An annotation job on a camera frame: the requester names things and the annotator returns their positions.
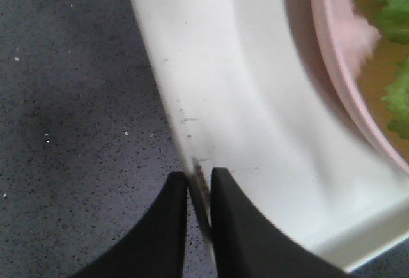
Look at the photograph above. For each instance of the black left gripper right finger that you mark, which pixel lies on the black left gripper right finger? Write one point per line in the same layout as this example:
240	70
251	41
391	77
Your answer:
246	244

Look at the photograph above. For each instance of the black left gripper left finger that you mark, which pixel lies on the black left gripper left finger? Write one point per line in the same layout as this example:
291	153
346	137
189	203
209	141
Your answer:
155	247

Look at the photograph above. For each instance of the white bear serving tray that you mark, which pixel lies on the white bear serving tray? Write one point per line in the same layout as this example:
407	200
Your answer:
245	87

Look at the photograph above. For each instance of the pink round plate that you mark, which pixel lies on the pink round plate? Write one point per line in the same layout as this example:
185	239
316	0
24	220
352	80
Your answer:
347	40

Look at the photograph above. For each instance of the green lettuce leaf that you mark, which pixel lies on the green lettuce leaf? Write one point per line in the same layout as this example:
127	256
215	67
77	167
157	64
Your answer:
392	20

